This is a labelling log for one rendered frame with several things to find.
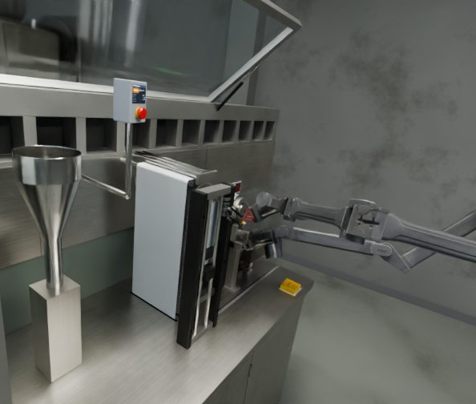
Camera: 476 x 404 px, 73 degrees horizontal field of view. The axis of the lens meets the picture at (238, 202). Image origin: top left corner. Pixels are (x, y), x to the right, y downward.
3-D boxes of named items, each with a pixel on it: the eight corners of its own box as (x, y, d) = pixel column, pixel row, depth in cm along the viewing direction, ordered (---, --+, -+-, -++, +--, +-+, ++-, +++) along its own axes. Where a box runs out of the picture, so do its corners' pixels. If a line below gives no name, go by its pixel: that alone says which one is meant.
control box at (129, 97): (135, 124, 78) (136, 81, 75) (112, 120, 80) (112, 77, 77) (151, 123, 85) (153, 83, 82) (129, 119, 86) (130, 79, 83)
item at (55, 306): (46, 394, 85) (33, 188, 67) (20, 365, 92) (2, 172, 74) (94, 362, 97) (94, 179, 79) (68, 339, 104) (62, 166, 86)
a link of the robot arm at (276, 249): (292, 228, 140) (287, 227, 132) (296, 254, 138) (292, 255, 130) (265, 232, 144) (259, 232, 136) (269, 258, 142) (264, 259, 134)
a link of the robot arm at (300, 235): (390, 244, 126) (393, 244, 115) (389, 259, 125) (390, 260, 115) (284, 225, 142) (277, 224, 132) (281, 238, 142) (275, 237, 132)
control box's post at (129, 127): (127, 196, 88) (129, 122, 82) (123, 195, 89) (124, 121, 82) (131, 195, 89) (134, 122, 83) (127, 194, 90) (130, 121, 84)
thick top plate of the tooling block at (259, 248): (249, 264, 152) (252, 252, 150) (186, 235, 172) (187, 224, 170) (266, 252, 165) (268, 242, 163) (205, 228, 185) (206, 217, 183)
